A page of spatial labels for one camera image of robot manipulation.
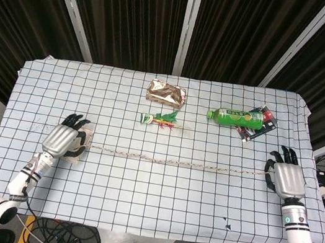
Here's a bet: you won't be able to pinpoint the braided beige rope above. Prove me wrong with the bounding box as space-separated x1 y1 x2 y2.
83 138 273 184

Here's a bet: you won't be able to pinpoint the white plastic tray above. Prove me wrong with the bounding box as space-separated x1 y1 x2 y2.
62 122 96 166

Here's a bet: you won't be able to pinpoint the dark red-printed booklet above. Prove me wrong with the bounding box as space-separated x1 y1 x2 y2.
234 102 280 148

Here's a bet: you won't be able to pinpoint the grey metal partition post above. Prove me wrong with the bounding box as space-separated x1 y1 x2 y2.
29 0 105 64
257 0 325 99
170 0 204 78

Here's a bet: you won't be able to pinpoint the tangled black floor cables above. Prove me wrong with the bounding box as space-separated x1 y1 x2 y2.
14 212 107 243

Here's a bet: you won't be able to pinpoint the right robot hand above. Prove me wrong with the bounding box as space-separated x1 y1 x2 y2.
259 142 314 204

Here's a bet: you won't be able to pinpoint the gold foil snack package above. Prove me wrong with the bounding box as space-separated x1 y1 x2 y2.
144 77 189 111

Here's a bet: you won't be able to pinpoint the green plastic drink bottle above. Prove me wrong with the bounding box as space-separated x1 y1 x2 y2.
205 104 266 133

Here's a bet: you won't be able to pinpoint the white black-grid tablecloth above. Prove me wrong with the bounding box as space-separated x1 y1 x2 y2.
0 40 325 243

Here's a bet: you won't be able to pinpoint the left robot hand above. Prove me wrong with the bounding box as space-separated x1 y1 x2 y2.
39 108 93 164

